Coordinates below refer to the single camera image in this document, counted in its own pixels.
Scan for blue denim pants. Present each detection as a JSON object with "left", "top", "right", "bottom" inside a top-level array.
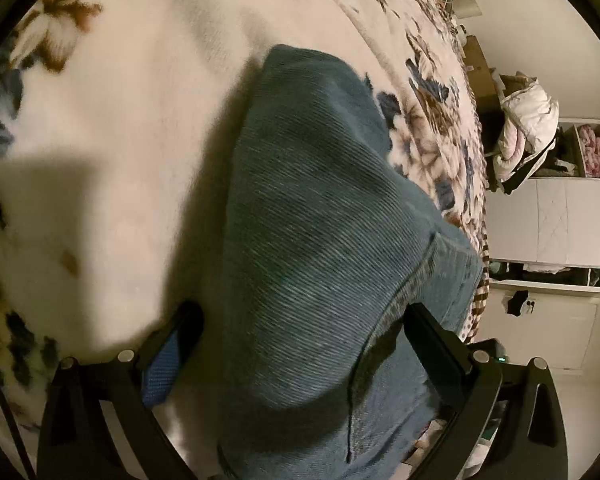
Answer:
[{"left": 215, "top": 44, "right": 485, "bottom": 480}]

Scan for pink jacket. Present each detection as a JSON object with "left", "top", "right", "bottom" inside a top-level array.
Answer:
[{"left": 495, "top": 127, "right": 531, "bottom": 183}]

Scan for black garment with white stripe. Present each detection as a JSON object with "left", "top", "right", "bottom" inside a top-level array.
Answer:
[{"left": 487, "top": 125, "right": 563, "bottom": 196}]

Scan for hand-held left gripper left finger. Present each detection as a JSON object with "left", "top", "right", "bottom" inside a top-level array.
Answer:
[{"left": 36, "top": 300, "right": 204, "bottom": 480}]

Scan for pink folded bedding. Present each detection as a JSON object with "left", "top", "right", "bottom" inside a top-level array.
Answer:
[{"left": 577, "top": 124, "right": 600, "bottom": 178}]

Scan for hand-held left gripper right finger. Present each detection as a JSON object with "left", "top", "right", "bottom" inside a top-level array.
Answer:
[{"left": 405, "top": 302, "right": 570, "bottom": 480}]

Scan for white wardrobe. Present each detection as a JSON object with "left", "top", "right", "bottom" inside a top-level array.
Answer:
[{"left": 482, "top": 117, "right": 600, "bottom": 373}]

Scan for brown checkered bed sheet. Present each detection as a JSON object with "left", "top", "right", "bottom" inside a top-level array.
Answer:
[{"left": 460, "top": 240, "right": 493, "bottom": 346}]

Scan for brown cardboard box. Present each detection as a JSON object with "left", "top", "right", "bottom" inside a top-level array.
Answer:
[{"left": 462, "top": 35, "right": 503, "bottom": 113}]

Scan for floral blanket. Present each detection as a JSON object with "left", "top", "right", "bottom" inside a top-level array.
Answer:
[{"left": 0, "top": 0, "right": 488, "bottom": 461}]

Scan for white puffer jacket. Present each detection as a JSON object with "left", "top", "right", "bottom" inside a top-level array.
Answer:
[{"left": 495, "top": 77, "right": 560, "bottom": 161}]

